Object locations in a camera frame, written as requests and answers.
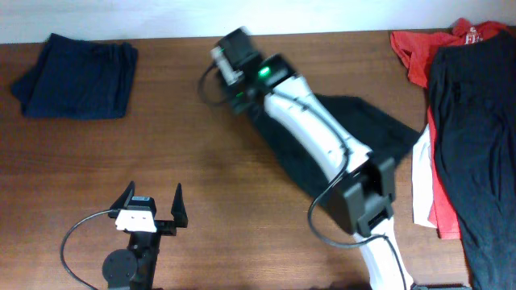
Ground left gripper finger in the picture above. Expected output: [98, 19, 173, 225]
[110, 181, 135, 212]
[171, 183, 188, 226]

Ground dark green shorts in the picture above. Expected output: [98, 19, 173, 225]
[247, 94, 419, 198]

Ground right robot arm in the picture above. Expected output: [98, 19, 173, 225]
[210, 28, 417, 289]

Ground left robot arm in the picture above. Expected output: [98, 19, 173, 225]
[102, 181, 189, 290]

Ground folded navy blue garment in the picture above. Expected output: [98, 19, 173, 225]
[10, 33, 139, 120]

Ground red t-shirt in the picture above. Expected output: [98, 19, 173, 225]
[390, 18, 510, 239]

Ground white garment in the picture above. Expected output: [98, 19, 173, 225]
[411, 125, 436, 229]

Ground black garment on right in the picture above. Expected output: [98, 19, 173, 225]
[428, 31, 515, 289]

